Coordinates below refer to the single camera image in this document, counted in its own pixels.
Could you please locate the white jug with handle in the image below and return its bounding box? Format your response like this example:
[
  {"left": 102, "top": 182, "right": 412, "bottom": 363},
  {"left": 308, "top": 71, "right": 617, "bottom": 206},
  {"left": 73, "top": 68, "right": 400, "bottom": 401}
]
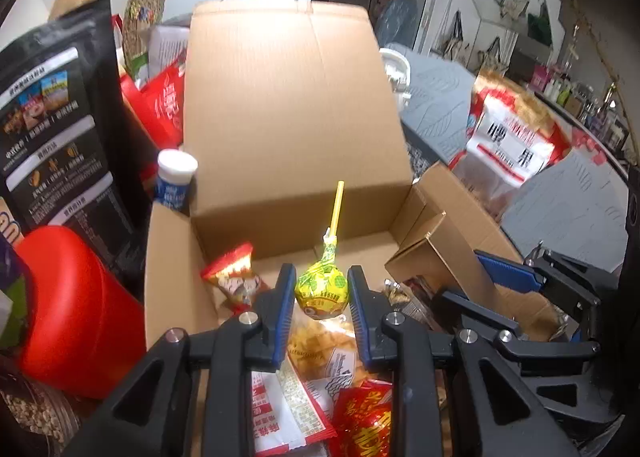
[{"left": 380, "top": 48, "right": 412, "bottom": 110}]

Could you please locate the large red white nut bag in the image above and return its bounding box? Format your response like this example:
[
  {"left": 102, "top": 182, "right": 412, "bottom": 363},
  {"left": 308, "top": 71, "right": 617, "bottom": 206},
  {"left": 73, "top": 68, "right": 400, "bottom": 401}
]
[{"left": 450, "top": 74, "right": 571, "bottom": 218}]

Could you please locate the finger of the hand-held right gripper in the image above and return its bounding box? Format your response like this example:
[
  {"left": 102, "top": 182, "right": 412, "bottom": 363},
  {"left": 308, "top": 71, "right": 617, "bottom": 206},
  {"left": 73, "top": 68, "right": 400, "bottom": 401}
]
[
  {"left": 432, "top": 286, "right": 602, "bottom": 376},
  {"left": 474, "top": 241, "right": 624, "bottom": 344}
]

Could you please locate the row of cosmetic bottles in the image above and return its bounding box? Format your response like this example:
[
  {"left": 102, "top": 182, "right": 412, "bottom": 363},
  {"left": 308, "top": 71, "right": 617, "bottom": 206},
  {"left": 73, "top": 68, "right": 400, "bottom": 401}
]
[{"left": 530, "top": 62, "right": 631, "bottom": 153}]

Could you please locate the yellow green lollipop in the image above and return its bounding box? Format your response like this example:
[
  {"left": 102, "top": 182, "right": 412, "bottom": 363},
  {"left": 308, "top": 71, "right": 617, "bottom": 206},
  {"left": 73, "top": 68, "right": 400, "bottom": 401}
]
[{"left": 294, "top": 180, "right": 348, "bottom": 320}]

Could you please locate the jar of beans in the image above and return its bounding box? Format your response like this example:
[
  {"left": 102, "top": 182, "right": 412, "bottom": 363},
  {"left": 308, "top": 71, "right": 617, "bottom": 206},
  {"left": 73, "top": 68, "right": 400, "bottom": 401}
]
[{"left": 0, "top": 367, "right": 81, "bottom": 457}]

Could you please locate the white printed paper box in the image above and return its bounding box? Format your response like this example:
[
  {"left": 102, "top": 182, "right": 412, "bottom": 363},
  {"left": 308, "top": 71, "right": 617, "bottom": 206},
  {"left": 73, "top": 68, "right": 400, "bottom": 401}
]
[{"left": 150, "top": 24, "right": 191, "bottom": 83}]

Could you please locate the red gold snack packet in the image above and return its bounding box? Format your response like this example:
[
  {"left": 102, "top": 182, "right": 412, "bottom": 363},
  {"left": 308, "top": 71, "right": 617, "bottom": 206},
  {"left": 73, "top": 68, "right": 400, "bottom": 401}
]
[{"left": 330, "top": 379, "right": 396, "bottom": 457}]

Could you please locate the blue white tube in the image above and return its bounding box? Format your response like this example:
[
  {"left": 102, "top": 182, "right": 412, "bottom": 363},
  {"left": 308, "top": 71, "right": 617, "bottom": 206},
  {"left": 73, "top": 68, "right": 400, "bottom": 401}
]
[{"left": 154, "top": 150, "right": 198, "bottom": 213}]

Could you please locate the black stand-up pouch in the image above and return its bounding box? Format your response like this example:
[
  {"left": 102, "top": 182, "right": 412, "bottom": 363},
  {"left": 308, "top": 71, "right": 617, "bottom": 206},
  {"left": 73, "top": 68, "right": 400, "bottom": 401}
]
[{"left": 0, "top": 0, "right": 146, "bottom": 288}]

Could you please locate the red foil bag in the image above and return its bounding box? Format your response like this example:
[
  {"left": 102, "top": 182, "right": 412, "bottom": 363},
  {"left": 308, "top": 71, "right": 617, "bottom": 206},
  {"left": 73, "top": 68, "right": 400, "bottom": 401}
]
[{"left": 120, "top": 60, "right": 187, "bottom": 148}]

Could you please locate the small red snack packet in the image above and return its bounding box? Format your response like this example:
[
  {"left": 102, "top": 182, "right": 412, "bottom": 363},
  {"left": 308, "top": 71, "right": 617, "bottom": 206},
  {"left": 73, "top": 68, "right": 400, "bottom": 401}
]
[{"left": 201, "top": 243, "right": 263, "bottom": 313}]

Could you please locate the brown cardboard box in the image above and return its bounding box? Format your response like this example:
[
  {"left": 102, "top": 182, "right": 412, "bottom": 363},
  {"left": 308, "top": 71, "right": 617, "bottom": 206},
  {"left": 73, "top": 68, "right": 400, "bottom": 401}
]
[{"left": 145, "top": 0, "right": 558, "bottom": 457}]

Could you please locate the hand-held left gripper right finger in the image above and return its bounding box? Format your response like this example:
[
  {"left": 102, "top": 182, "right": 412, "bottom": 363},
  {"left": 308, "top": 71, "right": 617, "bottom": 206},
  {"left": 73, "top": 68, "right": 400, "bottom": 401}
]
[{"left": 347, "top": 265, "right": 577, "bottom": 457}]

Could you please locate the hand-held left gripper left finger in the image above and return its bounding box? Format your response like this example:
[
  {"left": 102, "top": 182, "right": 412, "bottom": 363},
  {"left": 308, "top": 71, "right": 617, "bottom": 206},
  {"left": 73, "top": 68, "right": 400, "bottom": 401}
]
[{"left": 64, "top": 263, "right": 297, "bottom": 457}]

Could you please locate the red canister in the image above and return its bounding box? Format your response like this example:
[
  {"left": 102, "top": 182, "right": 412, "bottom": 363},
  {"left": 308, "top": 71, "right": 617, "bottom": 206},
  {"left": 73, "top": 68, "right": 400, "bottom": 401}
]
[{"left": 17, "top": 226, "right": 148, "bottom": 399}]

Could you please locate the yellow chips packet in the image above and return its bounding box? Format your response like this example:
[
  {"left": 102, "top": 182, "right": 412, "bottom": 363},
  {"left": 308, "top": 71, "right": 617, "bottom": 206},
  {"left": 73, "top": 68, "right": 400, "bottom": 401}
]
[{"left": 287, "top": 312, "right": 361, "bottom": 403}]

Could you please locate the pink ribbon bow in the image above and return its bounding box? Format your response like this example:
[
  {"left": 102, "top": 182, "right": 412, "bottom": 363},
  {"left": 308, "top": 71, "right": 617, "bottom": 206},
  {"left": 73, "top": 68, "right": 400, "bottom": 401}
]
[{"left": 572, "top": 130, "right": 618, "bottom": 165}]

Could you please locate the grey sofa cushion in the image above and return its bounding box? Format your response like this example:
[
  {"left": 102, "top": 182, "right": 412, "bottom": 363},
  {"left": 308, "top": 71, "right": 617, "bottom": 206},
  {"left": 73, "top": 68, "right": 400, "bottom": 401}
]
[
  {"left": 385, "top": 43, "right": 476, "bottom": 163},
  {"left": 500, "top": 150, "right": 631, "bottom": 273}
]

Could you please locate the woven round fan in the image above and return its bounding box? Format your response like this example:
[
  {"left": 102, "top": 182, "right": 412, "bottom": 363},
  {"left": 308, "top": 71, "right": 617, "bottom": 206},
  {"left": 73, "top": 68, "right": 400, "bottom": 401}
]
[{"left": 122, "top": 0, "right": 167, "bottom": 65}]

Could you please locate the red white snack packet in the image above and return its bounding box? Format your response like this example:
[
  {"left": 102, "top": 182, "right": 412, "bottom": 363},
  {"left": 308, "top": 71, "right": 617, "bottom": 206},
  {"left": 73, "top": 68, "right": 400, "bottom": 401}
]
[{"left": 250, "top": 362, "right": 338, "bottom": 456}]

